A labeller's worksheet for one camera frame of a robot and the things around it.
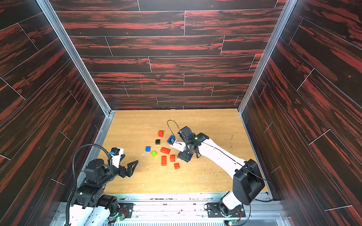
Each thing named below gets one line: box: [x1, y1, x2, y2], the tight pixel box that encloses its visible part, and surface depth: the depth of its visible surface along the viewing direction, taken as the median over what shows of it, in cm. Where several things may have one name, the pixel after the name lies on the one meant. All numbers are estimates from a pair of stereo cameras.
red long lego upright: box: [161, 155, 167, 167], surface depth 93 cm
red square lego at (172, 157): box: [170, 154, 176, 162], surface depth 93 cm
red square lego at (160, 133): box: [157, 130, 165, 138], surface depth 106 cm
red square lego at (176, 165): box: [173, 162, 181, 170], surface depth 90 cm
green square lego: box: [150, 150, 158, 158], surface depth 96 cm
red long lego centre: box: [160, 146, 172, 155], surface depth 98 cm
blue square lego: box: [145, 145, 152, 153], surface depth 98 cm
